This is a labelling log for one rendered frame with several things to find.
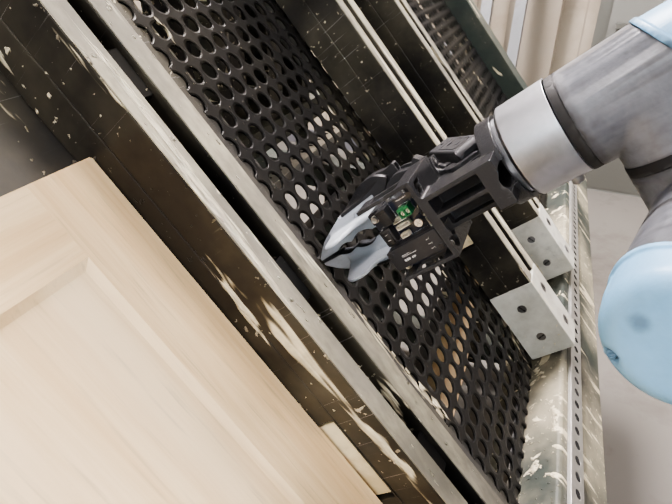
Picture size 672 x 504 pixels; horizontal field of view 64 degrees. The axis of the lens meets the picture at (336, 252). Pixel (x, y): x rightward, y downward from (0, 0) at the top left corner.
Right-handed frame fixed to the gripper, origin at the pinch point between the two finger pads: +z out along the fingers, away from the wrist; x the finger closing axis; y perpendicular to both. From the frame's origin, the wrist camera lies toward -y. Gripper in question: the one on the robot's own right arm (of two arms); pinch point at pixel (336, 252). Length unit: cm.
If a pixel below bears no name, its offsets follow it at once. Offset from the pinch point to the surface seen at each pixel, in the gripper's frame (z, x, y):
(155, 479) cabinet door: 0.8, -0.1, 28.1
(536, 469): 0.4, 38.1, -6.6
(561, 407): -2.5, 38.3, -16.7
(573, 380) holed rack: -3.2, 40.1, -24.0
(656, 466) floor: 21, 137, -101
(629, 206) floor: 14, 142, -315
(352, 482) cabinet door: 0.5, 12.9, 17.2
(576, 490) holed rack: -3.3, 40.7, -4.9
